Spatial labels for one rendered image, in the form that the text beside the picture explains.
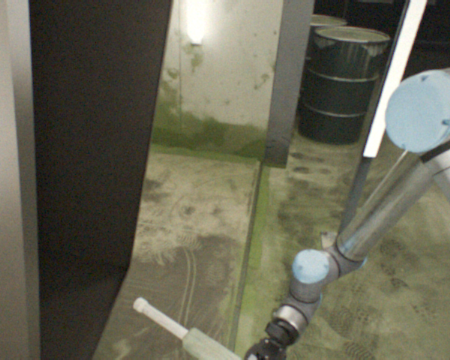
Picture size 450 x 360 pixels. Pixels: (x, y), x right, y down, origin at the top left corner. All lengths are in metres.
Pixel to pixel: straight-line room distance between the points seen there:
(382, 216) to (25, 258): 0.75
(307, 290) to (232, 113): 1.79
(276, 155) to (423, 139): 2.15
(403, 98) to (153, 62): 0.55
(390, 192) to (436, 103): 0.33
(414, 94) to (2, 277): 0.59
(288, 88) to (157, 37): 1.72
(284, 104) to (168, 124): 0.88
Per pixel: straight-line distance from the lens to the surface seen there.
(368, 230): 0.97
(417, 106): 0.62
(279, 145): 2.67
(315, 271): 0.99
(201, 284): 1.77
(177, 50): 2.56
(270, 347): 1.00
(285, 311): 1.06
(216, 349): 0.94
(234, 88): 2.54
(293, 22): 2.42
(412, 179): 0.85
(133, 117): 0.96
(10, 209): 0.37
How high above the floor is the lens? 1.38
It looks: 32 degrees down
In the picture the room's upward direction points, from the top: 4 degrees clockwise
